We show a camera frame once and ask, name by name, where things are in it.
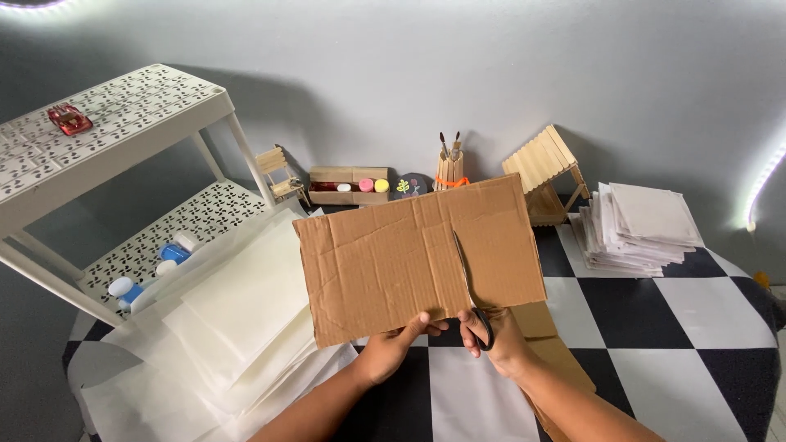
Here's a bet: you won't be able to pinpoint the open cardboard box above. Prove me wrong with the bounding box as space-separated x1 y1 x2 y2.
307 166 391 206

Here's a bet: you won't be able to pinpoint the blue white glue bottle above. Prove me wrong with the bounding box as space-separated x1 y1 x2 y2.
155 242 192 277
107 276 146 311

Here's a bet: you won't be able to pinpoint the stack of square white papers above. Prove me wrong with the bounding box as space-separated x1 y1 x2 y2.
570 182 706 279

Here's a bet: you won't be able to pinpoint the black white checkered mat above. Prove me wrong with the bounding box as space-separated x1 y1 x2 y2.
61 195 786 442

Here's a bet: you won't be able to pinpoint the black handled scissors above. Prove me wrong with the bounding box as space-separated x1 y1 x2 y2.
452 230 496 352

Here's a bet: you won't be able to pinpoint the person's right hand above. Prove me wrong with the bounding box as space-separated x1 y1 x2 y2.
457 306 537 379

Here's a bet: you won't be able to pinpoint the white led light strip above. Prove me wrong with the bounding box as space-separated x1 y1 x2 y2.
745 142 786 233

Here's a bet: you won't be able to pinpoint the brown cardboard strip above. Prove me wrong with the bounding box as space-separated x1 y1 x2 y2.
510 300 597 442

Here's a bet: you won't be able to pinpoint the popsicle stick house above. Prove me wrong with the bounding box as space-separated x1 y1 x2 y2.
501 124 591 227

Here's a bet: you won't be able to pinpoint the dark painted round plaque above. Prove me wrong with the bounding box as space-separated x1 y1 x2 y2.
392 172 436 201

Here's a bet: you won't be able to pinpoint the person's left hand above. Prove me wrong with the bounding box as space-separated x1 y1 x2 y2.
355 311 451 388

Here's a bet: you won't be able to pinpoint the popsicle stick brush holder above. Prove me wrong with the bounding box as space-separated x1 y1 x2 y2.
434 149 465 192

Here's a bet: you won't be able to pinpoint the large brown cardboard sheet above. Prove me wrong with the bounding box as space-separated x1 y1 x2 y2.
293 174 548 350

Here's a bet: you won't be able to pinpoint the pile of large white sheets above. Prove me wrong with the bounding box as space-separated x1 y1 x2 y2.
66 199 361 442

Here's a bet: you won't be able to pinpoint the white plastic shelf rack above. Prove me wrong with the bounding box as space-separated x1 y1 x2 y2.
0 63 308 330

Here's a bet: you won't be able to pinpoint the popsicle stick chair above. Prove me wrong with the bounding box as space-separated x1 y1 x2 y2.
255 145 312 207

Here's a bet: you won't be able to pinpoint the red toy car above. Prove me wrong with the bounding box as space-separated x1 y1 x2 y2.
47 103 95 137

